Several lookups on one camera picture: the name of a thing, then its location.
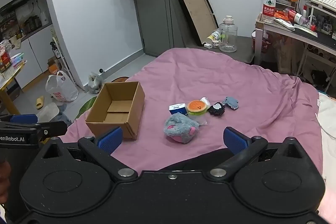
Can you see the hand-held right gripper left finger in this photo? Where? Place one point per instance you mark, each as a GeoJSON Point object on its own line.
{"type": "Point", "coordinates": [110, 138]}

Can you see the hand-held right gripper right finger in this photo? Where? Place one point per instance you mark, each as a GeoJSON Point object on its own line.
{"type": "Point", "coordinates": [235, 140]}

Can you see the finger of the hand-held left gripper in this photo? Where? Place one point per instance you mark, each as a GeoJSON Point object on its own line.
{"type": "Point", "coordinates": [55, 128]}
{"type": "Point", "coordinates": [23, 118]}

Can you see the brown cardboard box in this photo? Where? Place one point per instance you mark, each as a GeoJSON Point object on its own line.
{"type": "Point", "coordinates": [135, 113]}

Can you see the grey-blue knitted pouch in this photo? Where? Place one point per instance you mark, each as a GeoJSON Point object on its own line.
{"type": "Point", "coordinates": [231, 102]}

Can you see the clear plastic bag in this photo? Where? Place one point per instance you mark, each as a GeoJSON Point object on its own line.
{"type": "Point", "coordinates": [200, 120]}

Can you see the white tissue pack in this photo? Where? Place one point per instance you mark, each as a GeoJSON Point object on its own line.
{"type": "Point", "coordinates": [206, 102]}

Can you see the burger plush toy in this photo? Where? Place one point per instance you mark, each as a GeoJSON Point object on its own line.
{"type": "Point", "coordinates": [196, 106]}

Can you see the grey plush toy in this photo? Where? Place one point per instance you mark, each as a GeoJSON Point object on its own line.
{"type": "Point", "coordinates": [178, 124]}

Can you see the blue white tissue packet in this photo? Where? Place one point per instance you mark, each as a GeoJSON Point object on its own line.
{"type": "Point", "coordinates": [177, 108]}

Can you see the person's left hand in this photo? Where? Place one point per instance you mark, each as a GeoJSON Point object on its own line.
{"type": "Point", "coordinates": [4, 182]}

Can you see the light grey floor mat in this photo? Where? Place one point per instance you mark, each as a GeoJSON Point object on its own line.
{"type": "Point", "coordinates": [48, 111]}

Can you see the yellow slipper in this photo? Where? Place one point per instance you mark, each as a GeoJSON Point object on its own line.
{"type": "Point", "coordinates": [40, 102]}

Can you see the yellow wooden table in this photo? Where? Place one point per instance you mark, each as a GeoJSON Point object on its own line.
{"type": "Point", "coordinates": [8, 100]}

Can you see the green leaf rug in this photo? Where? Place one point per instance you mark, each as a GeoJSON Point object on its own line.
{"type": "Point", "coordinates": [86, 107]}

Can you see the white red printed plastic bag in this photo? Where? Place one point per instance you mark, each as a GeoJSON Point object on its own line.
{"type": "Point", "coordinates": [61, 87]}

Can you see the grey plastic bag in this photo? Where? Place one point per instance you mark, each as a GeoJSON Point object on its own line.
{"type": "Point", "coordinates": [94, 83]}

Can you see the colourful packets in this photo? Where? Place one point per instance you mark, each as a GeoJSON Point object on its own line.
{"type": "Point", "coordinates": [18, 61]}

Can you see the orange cardboard box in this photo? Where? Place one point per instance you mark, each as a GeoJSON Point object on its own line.
{"type": "Point", "coordinates": [53, 69]}

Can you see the orange cat rug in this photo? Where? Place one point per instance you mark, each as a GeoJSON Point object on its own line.
{"type": "Point", "coordinates": [119, 79]}

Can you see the red snack bag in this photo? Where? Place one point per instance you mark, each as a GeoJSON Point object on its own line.
{"type": "Point", "coordinates": [4, 58]}

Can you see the white kitchen cabinet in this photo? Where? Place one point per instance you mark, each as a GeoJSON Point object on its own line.
{"type": "Point", "coordinates": [39, 50]}

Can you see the pink bed sheet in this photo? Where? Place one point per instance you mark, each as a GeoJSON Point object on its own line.
{"type": "Point", "coordinates": [210, 71]}

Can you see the dark spray bottle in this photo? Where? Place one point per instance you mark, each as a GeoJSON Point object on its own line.
{"type": "Point", "coordinates": [55, 52]}

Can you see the white bed linen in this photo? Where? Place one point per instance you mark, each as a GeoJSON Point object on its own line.
{"type": "Point", "coordinates": [328, 113]}

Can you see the red bin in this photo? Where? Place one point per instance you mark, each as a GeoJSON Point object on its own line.
{"type": "Point", "coordinates": [263, 47]}

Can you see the white charger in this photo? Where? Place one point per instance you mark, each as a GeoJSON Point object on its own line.
{"type": "Point", "coordinates": [208, 45]}

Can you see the clear water jug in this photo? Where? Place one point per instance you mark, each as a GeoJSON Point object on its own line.
{"type": "Point", "coordinates": [227, 37]}

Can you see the white supplement bottle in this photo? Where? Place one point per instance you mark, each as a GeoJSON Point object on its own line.
{"type": "Point", "coordinates": [213, 36]}

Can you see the white remote control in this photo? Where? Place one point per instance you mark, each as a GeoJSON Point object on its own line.
{"type": "Point", "coordinates": [283, 22]}

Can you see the grey door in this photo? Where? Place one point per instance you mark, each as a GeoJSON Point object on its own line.
{"type": "Point", "coordinates": [157, 16]}

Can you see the lying plastic bottle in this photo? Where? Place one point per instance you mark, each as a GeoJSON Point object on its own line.
{"type": "Point", "coordinates": [296, 16]}

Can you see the red label water bottle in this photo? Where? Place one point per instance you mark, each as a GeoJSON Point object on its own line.
{"type": "Point", "coordinates": [269, 3]}

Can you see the small drawer organizer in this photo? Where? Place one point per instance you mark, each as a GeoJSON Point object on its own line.
{"type": "Point", "coordinates": [282, 3]}

